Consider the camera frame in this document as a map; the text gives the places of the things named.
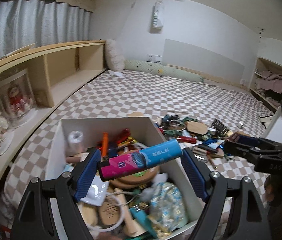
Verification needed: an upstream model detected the brown pen gold tip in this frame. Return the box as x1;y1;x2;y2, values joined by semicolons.
206;154;217;170

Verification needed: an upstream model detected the blue floral drawstring bag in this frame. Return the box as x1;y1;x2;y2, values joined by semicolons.
148;182;188;233

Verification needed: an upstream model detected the white shoe box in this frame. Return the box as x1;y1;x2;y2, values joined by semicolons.
45;116;202;238

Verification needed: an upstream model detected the oval wooden block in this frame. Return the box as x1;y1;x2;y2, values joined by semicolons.
186;121;208;135

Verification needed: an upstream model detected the white box lid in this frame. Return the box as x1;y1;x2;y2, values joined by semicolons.
258;106;282;144

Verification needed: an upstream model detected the grey curtain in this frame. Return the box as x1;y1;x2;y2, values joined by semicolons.
0;0;91;59

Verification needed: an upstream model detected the green bolster pillow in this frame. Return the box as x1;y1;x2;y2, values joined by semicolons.
125;60;204;82

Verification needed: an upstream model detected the red lighter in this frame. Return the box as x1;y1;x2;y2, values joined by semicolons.
177;136;197;144

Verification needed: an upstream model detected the brown hair claw clip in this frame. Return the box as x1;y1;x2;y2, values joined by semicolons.
210;119;229;137

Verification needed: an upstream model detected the green dinosaur cork coaster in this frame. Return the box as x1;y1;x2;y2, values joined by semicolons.
110;166;160;189

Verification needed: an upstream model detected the wall socket panel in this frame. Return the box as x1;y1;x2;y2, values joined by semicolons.
146;54;162;63

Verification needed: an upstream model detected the silver harmonica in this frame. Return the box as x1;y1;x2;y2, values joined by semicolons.
194;153;209;163

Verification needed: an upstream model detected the wooden stick block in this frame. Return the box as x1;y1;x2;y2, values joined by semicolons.
114;188;138;237

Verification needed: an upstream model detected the orange marker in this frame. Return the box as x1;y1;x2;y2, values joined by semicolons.
101;132;108;157

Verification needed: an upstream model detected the pink blue lighter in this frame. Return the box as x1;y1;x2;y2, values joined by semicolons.
98;139;182;181

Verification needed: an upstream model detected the fluffy white pillow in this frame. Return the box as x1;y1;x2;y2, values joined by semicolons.
105;39;125;72

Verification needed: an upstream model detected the white hanging bag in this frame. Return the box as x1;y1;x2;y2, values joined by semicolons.
151;0;164;29

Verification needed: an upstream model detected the red dress doll case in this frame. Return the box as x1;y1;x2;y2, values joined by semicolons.
0;69;37;128

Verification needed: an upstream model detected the checkered bed sheet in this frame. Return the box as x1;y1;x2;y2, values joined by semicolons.
3;69;279;240

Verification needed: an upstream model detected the wooden bedside shelf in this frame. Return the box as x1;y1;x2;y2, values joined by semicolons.
0;39;107;221

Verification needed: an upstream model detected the pile of pink clothes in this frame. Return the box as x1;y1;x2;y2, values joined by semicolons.
255;70;282;94

